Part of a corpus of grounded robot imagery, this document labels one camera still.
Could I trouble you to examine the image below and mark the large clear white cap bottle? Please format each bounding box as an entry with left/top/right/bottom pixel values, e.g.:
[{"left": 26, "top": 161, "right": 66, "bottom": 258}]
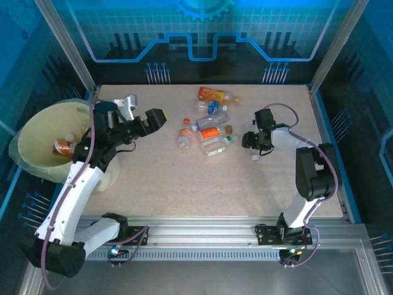
[{"left": 244, "top": 120, "right": 271, "bottom": 163}]

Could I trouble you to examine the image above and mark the small clear orange cap bottle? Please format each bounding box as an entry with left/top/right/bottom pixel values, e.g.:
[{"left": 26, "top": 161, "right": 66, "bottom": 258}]
[{"left": 177, "top": 118, "right": 193, "bottom": 151}]

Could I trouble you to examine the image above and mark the clear bottle green cap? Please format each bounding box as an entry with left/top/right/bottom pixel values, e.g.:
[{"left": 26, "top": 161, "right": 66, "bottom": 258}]
[{"left": 202, "top": 134, "right": 239, "bottom": 157}]

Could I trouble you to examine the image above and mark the orange label gold cap bottle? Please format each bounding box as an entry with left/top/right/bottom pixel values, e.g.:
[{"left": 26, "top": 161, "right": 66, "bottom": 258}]
[{"left": 198, "top": 124, "right": 233, "bottom": 144}]

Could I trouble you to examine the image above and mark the clear bottle blue label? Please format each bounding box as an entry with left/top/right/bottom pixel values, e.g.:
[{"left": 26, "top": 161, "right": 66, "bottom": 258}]
[{"left": 193, "top": 100, "right": 228, "bottom": 114}]

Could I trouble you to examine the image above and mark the pale yellow round bin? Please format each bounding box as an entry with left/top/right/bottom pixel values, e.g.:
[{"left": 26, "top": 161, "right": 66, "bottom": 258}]
[{"left": 8, "top": 98, "right": 121, "bottom": 194}]

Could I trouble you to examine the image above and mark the orange label yellow cap bottle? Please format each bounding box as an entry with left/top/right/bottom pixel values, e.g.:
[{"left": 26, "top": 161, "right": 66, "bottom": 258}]
[{"left": 198, "top": 87, "right": 241, "bottom": 106}]

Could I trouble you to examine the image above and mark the black connector with LEDs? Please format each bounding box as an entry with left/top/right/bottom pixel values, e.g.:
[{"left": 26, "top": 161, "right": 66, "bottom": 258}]
[
  {"left": 279, "top": 247, "right": 303, "bottom": 265},
  {"left": 107, "top": 244, "right": 130, "bottom": 258}
]

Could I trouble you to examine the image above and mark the grey metal panel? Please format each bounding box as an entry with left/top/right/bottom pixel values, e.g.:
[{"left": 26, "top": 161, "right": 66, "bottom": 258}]
[{"left": 18, "top": 239, "right": 388, "bottom": 295}]

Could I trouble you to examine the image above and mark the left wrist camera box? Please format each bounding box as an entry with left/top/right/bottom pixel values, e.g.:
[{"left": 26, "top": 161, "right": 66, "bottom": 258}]
[{"left": 113, "top": 93, "right": 139, "bottom": 121}]

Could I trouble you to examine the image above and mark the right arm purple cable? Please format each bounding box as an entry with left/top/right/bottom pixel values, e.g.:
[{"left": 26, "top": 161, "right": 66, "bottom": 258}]
[{"left": 262, "top": 103, "right": 341, "bottom": 268}]

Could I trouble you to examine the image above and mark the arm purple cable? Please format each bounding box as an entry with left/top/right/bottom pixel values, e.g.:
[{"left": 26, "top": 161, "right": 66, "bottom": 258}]
[
  {"left": 262, "top": 103, "right": 341, "bottom": 268},
  {"left": 41, "top": 98, "right": 150, "bottom": 290}
]

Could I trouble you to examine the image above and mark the aluminium table side rail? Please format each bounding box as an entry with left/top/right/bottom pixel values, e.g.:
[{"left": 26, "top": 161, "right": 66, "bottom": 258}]
[
  {"left": 82, "top": 85, "right": 102, "bottom": 105},
  {"left": 306, "top": 85, "right": 363, "bottom": 224}
]

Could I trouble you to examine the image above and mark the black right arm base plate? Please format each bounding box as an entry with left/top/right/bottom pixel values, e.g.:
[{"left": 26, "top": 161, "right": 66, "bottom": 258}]
[{"left": 255, "top": 224, "right": 313, "bottom": 246}]

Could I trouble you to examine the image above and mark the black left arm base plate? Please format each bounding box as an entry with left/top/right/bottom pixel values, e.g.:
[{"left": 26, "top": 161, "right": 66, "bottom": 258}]
[{"left": 116, "top": 226, "right": 150, "bottom": 246}]

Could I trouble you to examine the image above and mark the aluminium frame post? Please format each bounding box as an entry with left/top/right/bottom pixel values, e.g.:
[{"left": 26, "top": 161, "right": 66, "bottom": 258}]
[
  {"left": 33, "top": 0, "right": 101, "bottom": 93},
  {"left": 309, "top": 0, "right": 370, "bottom": 93}
]

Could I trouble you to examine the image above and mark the aluminium mounting rail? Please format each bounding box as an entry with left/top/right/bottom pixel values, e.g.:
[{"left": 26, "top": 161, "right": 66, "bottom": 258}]
[{"left": 39, "top": 214, "right": 368, "bottom": 251}]

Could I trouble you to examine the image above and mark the grey slotted cable duct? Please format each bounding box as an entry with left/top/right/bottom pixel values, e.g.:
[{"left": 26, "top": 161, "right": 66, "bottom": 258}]
[{"left": 85, "top": 249, "right": 282, "bottom": 262}]

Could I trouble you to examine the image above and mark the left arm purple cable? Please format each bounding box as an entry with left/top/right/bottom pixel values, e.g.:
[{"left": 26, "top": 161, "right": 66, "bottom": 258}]
[{"left": 41, "top": 98, "right": 150, "bottom": 290}]

